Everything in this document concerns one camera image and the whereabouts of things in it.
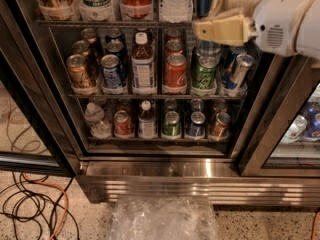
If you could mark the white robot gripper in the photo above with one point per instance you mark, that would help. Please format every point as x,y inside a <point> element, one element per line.
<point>278,19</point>

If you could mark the blue silver redbull can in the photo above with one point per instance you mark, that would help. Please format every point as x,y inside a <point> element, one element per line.
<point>208,9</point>

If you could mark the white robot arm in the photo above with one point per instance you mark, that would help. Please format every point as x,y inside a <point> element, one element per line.
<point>226,12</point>

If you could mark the slim redbull can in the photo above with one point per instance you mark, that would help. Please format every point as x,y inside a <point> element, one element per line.
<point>228,58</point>
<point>241,66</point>

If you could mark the slim redbull can middle front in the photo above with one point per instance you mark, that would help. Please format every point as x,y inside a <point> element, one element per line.
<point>241,66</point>

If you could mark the white ribbed top shelf bottle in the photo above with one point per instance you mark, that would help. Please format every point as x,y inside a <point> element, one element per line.
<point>175,11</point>

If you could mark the green can middle front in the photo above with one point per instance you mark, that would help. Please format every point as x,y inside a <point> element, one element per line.
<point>203,73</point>

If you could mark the red coke can middle front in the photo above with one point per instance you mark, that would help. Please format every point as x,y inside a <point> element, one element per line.
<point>175,70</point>

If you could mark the orange gold can bottom front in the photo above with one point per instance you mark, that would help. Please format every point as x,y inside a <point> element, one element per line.
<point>220,125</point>

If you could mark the blue can bottom front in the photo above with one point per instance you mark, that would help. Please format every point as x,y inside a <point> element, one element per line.
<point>195,125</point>

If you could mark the green can bottom front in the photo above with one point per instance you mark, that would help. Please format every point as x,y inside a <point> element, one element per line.
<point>171,124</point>

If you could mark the white can behind right door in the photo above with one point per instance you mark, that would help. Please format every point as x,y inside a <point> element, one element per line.
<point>295,129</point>

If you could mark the stainless steel drinks fridge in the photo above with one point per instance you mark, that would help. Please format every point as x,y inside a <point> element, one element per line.
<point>181,165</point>

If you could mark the right glass fridge door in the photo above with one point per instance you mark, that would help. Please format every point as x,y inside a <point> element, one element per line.
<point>298,93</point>

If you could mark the blue can behind right door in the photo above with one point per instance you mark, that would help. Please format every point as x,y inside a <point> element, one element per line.
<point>313,126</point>

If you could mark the blue pepsi can middle front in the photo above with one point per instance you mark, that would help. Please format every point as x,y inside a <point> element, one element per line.
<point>111,71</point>

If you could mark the white green zero can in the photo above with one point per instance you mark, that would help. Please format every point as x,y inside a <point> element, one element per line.
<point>95,10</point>

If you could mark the red can bottom front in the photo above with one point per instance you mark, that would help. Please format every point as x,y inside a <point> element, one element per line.
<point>122,123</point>

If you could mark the gold can middle front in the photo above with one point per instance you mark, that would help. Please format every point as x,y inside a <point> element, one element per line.
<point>79,73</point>

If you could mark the open left fridge door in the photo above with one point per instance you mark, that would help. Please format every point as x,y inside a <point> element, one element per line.
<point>33,73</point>

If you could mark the brown tea bottle middle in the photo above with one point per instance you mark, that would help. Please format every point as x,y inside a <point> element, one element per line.
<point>142,59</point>

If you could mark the brown tea bottle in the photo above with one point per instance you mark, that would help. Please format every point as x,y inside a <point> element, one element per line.
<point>147,121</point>
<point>142,59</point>

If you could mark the brown tea bottle bottom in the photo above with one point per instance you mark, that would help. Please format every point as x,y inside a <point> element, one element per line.
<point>147,121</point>

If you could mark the clear water bottle bottom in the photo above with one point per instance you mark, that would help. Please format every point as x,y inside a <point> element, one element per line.
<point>99,125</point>

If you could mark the clear plastic wrap bundle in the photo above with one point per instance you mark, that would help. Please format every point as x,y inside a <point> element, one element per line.
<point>164,218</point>

